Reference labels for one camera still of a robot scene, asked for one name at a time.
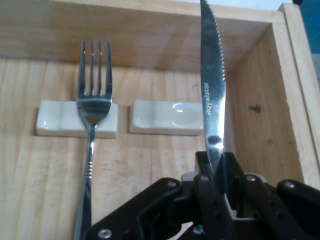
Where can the light wooden drawer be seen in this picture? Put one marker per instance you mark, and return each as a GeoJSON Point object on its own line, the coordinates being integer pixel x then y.
{"type": "Point", "coordinates": [150, 175]}

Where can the silver fork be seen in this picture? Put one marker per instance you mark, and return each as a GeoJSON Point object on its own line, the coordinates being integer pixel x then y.
{"type": "Point", "coordinates": [93, 107]}

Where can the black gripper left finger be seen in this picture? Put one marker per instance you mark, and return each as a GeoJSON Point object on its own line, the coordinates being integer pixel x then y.
{"type": "Point", "coordinates": [160, 207]}

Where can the silver serrated table knife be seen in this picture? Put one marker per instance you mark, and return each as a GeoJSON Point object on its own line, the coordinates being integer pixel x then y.
{"type": "Point", "coordinates": [212, 87]}

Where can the white ceramic cutlery rest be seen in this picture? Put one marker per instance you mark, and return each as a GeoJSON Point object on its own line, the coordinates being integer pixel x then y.
{"type": "Point", "coordinates": [57, 120]}
{"type": "Point", "coordinates": [162, 117]}

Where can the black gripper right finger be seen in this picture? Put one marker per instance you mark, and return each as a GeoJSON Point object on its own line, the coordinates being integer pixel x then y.
{"type": "Point", "coordinates": [270, 205]}

